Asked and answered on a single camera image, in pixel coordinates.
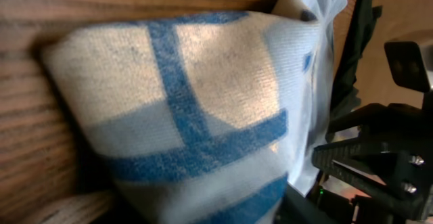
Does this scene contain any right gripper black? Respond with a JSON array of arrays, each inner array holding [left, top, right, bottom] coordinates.
[[312, 104, 432, 221]]

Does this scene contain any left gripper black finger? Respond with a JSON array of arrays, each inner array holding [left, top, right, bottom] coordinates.
[[273, 185, 335, 224]]

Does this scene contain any light blue printed t-shirt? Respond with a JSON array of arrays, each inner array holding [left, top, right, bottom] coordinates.
[[43, 0, 347, 223]]

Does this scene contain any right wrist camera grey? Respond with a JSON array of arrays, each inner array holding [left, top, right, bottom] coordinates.
[[384, 41, 432, 93]]

